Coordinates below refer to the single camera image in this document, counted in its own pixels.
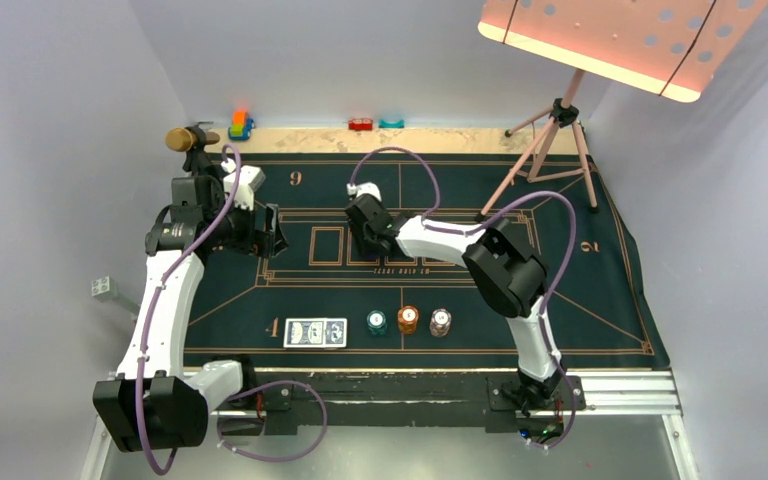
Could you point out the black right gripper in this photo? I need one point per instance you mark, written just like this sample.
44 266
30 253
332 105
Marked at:
364 247

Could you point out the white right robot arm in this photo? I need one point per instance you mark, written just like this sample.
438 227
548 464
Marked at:
507 271

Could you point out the green blue chip stack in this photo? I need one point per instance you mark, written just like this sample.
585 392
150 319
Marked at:
376 322

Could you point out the orange green toy block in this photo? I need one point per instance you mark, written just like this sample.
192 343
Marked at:
241 126

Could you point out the pink blue chip stack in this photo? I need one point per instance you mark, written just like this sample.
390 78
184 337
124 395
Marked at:
440 322

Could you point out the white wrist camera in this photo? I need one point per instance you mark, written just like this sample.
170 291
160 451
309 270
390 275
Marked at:
250 179
355 191

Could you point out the grey lego brick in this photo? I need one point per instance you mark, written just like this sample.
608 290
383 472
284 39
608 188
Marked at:
104 289

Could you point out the red toy block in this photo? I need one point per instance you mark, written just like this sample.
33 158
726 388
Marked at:
360 124

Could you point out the teal toy block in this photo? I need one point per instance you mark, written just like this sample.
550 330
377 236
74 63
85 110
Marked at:
391 122

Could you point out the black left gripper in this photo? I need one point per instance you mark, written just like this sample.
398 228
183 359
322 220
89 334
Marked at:
258 242

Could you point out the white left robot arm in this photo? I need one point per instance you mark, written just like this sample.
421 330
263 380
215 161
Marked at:
149 402

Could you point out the gold microphone on stand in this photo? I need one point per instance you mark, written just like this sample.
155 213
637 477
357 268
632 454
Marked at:
192 141

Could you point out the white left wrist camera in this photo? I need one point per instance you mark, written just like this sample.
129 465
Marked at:
250 179

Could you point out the dark green poker mat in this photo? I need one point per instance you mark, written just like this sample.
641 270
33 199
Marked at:
599 315

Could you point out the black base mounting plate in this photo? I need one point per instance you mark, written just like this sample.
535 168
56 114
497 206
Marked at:
493 400

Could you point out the pink music stand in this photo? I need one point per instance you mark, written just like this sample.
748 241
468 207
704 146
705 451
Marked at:
671 49

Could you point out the orange red chip stack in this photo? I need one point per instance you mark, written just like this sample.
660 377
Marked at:
407 319

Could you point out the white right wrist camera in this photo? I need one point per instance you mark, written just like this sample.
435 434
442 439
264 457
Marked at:
355 191

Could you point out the blue white card deck box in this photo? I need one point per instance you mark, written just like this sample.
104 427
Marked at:
315 333

